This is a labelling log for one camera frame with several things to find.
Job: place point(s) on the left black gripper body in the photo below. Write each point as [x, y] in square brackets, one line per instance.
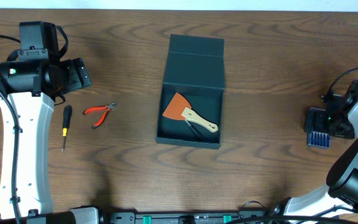
[77, 74]

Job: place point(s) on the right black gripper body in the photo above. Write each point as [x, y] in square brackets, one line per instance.
[339, 125]

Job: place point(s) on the blue precision screwdriver set case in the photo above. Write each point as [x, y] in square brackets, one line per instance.
[316, 129]

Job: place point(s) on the orange scraper wooden handle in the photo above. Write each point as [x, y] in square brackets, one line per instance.
[180, 109]

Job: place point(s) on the small steel claw hammer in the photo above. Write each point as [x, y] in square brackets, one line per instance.
[195, 131]

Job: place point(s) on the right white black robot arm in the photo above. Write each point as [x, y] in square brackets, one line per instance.
[339, 194]

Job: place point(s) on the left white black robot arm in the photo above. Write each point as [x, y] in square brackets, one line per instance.
[31, 79]

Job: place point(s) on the black open gift box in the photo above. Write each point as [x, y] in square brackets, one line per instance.
[194, 69]

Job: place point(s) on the black handled yellow screwdriver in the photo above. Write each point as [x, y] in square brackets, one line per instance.
[67, 113]

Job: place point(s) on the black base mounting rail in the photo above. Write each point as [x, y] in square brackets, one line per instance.
[96, 215]

